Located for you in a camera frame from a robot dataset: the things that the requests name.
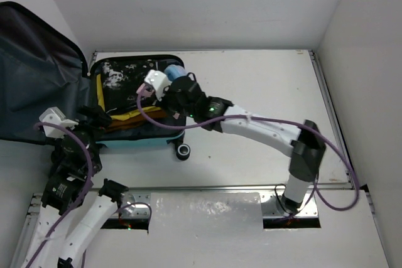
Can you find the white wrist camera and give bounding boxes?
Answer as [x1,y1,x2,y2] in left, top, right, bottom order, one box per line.
[144,70,171,100]
[39,107,79,139]

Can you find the blue cloth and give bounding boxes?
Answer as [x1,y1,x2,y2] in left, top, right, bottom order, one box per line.
[163,64,187,82]

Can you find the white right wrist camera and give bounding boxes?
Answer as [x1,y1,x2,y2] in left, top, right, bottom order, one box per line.
[144,70,171,100]

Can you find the black white patterned jeans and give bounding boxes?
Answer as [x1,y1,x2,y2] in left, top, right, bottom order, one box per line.
[100,57,173,115]

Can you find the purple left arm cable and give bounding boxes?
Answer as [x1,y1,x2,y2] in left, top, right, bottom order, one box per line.
[11,122,153,268]

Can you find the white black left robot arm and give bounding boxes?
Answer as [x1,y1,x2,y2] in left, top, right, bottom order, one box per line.
[21,105,128,267]

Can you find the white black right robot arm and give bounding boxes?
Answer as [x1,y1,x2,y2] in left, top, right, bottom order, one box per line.
[148,72,326,215]

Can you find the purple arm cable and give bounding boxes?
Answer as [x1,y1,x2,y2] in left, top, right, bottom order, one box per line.
[136,84,360,220]
[11,122,153,268]

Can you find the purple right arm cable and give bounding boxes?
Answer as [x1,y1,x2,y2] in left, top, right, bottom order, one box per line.
[136,84,360,220]

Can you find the yellow shirt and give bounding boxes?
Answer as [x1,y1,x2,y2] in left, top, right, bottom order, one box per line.
[95,75,161,121]

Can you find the orange brown garment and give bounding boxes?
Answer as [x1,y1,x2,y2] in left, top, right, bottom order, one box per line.
[106,110,168,133]

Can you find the pink and teal kids suitcase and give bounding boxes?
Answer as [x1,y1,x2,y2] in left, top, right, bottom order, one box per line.
[1,1,190,160]

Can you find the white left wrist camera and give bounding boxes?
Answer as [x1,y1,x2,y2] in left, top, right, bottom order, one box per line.
[39,107,79,139]

